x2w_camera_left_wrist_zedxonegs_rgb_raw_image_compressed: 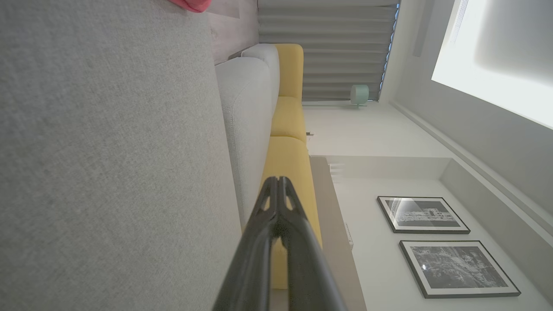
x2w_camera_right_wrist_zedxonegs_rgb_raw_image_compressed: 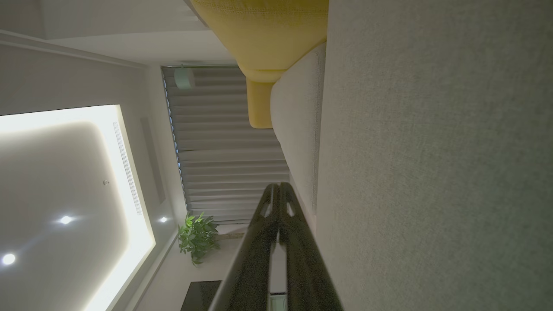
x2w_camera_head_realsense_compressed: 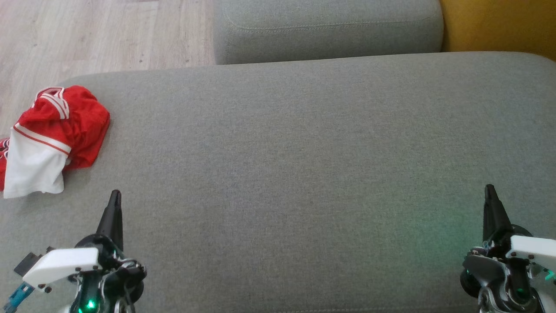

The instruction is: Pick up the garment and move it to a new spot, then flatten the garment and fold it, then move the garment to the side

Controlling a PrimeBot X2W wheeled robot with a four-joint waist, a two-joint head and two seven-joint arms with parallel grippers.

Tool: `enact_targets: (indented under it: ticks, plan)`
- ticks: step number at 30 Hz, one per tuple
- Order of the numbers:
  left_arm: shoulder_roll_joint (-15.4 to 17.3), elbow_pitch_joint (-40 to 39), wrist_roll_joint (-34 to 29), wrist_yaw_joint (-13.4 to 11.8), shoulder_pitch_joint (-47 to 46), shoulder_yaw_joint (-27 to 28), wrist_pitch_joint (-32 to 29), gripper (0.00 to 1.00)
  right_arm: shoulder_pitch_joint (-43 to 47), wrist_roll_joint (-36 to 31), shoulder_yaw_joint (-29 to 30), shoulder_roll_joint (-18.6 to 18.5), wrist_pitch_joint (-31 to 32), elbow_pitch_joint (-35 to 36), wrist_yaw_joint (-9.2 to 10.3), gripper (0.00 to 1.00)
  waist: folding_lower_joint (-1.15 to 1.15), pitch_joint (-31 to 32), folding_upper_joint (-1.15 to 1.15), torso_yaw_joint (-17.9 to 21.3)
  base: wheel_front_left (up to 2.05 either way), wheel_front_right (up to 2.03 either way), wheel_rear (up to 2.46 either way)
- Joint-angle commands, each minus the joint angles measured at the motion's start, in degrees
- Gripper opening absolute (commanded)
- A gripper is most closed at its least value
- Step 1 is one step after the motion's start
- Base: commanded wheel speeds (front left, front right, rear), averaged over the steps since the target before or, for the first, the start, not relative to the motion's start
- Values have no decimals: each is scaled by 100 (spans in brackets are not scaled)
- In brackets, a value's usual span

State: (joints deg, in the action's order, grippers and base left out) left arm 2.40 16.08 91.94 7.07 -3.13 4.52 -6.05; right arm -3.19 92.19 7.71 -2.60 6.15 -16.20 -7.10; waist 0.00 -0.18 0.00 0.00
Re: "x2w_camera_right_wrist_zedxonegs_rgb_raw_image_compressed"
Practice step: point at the yellow sofa armrest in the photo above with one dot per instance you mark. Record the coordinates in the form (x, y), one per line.
(259, 103)

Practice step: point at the green potted plant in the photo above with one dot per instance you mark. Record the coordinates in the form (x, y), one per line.
(196, 237)

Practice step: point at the small yellow sofa back cushion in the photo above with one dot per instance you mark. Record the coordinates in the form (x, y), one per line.
(261, 74)

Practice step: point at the grey sofa seat cushion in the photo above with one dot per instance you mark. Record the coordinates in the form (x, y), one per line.
(298, 112)

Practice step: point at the yellow and grey sofa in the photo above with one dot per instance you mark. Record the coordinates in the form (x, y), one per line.
(432, 172)

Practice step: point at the white round ceiling device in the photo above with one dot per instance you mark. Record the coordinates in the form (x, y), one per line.
(184, 78)

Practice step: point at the black flat television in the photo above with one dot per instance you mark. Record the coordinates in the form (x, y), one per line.
(201, 298)

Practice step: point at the grey pleated curtain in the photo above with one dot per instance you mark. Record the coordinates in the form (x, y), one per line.
(224, 151)

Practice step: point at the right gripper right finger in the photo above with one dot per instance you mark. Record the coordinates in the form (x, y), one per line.
(304, 276)

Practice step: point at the large yellow sofa back cushion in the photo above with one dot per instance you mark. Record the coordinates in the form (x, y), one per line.
(268, 30)

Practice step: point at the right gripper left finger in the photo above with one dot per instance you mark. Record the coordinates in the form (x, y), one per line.
(255, 268)

